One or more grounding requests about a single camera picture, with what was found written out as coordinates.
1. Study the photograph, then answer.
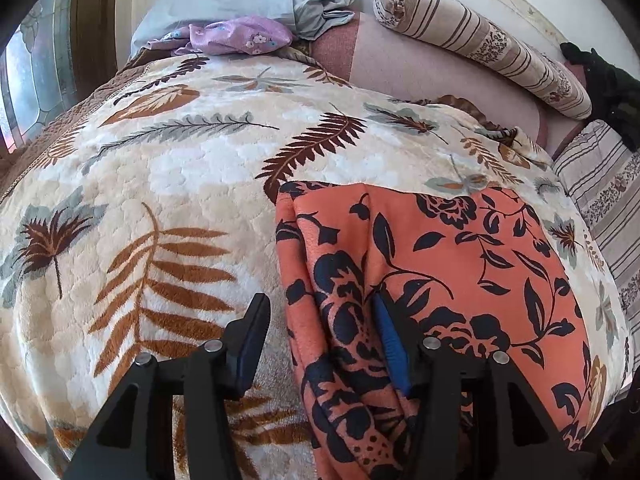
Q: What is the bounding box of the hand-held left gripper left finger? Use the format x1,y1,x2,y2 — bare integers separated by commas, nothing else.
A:
64,292,272,480

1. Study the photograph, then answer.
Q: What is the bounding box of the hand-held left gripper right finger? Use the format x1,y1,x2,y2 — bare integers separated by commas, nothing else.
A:
372,292,583,480

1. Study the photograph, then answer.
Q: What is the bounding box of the orange black floral garment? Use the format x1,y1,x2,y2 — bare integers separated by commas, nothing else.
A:
274,180,608,480

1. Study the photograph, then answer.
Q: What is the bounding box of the beige leaf print blanket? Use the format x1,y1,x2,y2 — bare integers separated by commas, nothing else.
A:
0,52,631,480

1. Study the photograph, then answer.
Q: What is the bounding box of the striped floral flat pillow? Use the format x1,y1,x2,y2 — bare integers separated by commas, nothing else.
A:
552,120,640,318

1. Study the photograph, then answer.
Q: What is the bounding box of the pink bed sheet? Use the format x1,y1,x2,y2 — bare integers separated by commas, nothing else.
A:
305,10,586,156

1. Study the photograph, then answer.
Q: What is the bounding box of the purple floral cloth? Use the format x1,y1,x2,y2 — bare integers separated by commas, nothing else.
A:
145,16,293,57

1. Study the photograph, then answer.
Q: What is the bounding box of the striped floral bolster pillow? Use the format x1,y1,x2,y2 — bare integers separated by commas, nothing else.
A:
374,0,593,121

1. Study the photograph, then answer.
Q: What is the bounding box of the dark cloth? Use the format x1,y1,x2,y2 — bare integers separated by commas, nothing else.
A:
560,41,640,153

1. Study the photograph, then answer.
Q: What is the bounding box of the patterned glass window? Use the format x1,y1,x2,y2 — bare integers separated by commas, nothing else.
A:
0,0,83,156

